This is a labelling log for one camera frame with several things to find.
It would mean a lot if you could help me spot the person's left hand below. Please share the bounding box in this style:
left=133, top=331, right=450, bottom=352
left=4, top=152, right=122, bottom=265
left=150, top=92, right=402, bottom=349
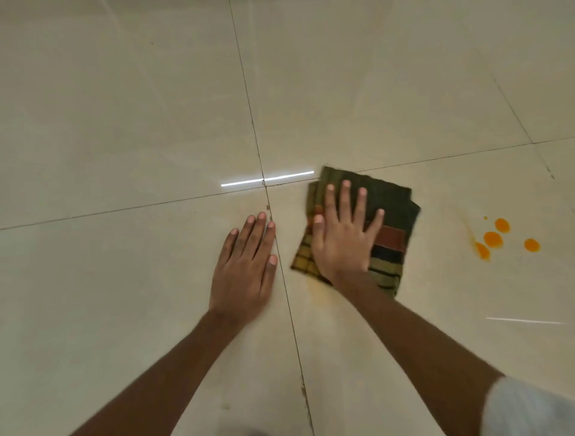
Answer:
left=208, top=212, right=279, bottom=326

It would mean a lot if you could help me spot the person's right hand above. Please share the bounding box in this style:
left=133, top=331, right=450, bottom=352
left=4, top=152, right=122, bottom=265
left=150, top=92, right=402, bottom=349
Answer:
left=311, top=180, right=386, bottom=286

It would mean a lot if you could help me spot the green striped cloth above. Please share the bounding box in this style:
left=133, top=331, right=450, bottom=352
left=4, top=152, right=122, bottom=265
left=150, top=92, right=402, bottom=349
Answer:
left=290, top=166, right=421, bottom=299

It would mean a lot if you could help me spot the person's left forearm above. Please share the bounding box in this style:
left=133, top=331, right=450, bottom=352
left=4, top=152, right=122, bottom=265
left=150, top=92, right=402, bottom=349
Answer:
left=69, top=309, right=254, bottom=436

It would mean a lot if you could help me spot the person's right forearm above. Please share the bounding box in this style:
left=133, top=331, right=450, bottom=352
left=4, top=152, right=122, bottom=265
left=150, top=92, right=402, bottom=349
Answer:
left=330, top=269, right=506, bottom=436

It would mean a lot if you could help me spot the white shirt sleeve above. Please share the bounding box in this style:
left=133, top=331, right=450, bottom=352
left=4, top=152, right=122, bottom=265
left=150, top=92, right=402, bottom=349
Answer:
left=481, top=376, right=575, bottom=436

